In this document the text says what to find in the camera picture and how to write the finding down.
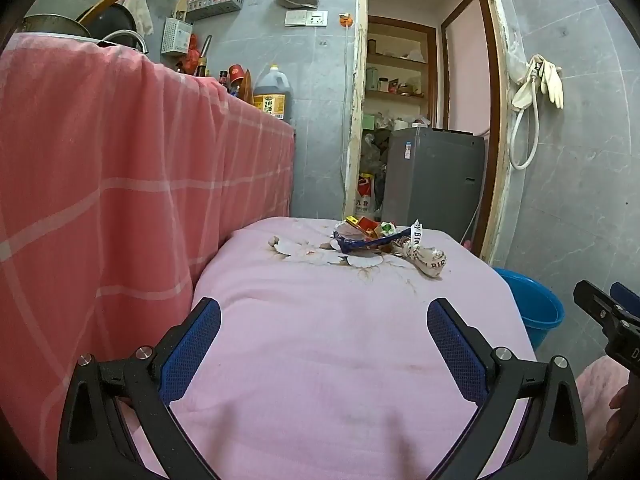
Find metal faucet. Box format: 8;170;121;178
97;29;150;56

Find cooking oil bottle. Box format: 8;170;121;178
252;64;292;122

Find black wok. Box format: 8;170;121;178
77;0;150;43

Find red plastic bag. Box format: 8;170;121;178
181;34;200;76

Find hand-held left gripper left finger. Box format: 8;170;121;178
56;296;222;480

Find grey washing machine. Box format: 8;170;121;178
381;126;487;256

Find wooden door frame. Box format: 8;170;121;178
342;0;516;266

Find metal pot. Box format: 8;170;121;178
20;14;93;40

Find blue plastic bucket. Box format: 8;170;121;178
492;267;566;352

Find dark plastic bags pile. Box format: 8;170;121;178
360;130;389;176

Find grey wall rack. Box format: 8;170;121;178
187;0;246;22

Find wooden shelf unit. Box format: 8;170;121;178
366;16;437;126

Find white rice bag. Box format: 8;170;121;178
354;172;377;218

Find white wall cable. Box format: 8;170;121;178
341;25;352;196

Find blue snack wrapper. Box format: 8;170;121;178
334;229;403;254

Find person's pink fleece clothing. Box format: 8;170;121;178
575;360;631;453

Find hanging white towel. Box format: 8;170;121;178
122;0;155;36

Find red checked cloth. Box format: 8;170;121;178
0;32;297;480

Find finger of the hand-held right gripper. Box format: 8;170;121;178
573;280;629;332
610;281;640;318

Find pink floral blanket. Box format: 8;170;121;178
120;216;538;480

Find white plastic bag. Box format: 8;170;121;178
505;35;527;86

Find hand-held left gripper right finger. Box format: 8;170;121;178
426;297;590;480

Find grey utensil holder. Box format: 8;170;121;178
161;16;193;57

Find person's right hand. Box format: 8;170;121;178
600;385;638;453

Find white hose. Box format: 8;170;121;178
509;60;543;170

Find white printed paper wrapper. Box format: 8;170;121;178
392;219;448;279

